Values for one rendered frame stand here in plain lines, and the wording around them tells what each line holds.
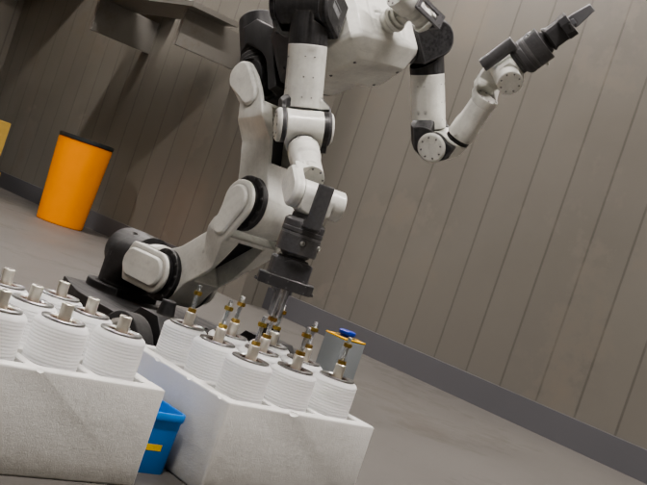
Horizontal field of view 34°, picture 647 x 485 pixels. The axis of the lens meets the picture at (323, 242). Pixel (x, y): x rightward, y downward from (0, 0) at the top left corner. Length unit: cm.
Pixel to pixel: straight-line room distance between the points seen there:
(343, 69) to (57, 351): 110
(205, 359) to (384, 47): 90
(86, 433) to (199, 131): 501
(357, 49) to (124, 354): 101
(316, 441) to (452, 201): 311
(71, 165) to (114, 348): 503
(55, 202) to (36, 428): 514
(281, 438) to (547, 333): 271
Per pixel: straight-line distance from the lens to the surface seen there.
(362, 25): 253
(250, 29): 288
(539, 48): 270
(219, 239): 268
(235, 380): 205
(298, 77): 243
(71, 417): 184
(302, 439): 213
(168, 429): 204
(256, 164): 271
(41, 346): 182
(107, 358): 188
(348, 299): 546
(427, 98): 278
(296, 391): 213
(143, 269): 289
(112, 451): 190
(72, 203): 689
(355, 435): 223
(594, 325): 457
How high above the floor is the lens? 55
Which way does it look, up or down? 1 degrees down
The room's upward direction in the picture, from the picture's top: 19 degrees clockwise
